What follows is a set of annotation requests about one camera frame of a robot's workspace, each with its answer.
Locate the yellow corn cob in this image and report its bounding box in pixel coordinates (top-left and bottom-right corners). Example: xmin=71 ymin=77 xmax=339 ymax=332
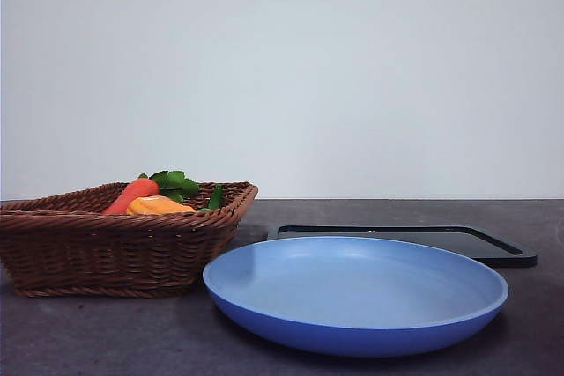
xmin=126 ymin=195 xmax=197 ymax=215

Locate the blue round plate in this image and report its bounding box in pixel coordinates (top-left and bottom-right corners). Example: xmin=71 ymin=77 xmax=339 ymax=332
xmin=202 ymin=235 xmax=510 ymax=358

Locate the brown wicker basket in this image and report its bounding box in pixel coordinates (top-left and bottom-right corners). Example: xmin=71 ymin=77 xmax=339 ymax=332
xmin=0 ymin=181 xmax=259 ymax=299

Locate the green pepper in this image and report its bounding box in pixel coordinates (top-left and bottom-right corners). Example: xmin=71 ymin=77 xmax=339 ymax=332
xmin=197 ymin=183 xmax=224 ymax=212

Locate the orange carrot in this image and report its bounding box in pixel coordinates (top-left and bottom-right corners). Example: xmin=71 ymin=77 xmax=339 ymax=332
xmin=102 ymin=177 xmax=160 ymax=215

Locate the black rectangular tray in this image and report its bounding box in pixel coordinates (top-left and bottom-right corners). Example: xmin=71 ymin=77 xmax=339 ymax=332
xmin=263 ymin=224 xmax=538 ymax=269

